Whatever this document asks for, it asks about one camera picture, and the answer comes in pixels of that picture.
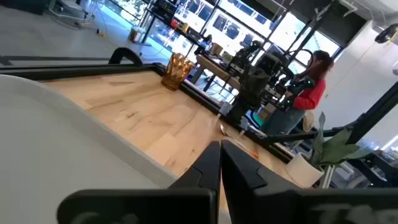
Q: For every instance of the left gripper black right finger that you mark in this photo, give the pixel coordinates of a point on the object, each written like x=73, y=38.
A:
x=280, y=205

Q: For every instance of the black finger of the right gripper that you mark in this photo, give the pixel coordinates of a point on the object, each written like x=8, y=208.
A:
x=244, y=123
x=225, y=108

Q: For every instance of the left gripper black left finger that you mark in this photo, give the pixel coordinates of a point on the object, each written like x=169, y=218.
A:
x=192, y=205

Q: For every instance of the amber faceted glass cup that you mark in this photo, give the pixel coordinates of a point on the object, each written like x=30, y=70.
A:
x=176, y=71

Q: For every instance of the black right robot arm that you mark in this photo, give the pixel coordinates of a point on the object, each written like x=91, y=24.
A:
x=252, y=84

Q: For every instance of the grey plastic tray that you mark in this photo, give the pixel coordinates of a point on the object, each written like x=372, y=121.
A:
x=46, y=155

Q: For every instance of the wooden background desk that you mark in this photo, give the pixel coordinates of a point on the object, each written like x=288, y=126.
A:
x=214, y=68

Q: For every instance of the white plant pot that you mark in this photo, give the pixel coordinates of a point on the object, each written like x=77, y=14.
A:
x=303, y=171

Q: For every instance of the black background equipment rig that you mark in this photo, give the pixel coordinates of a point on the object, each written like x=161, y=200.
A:
x=286, y=84

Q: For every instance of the brown cardboard box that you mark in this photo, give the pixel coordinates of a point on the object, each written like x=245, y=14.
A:
x=216, y=49

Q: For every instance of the person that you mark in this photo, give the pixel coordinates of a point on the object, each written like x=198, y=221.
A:
x=311, y=93

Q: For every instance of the green artificial plant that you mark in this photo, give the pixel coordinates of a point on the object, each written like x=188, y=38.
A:
x=335, y=149

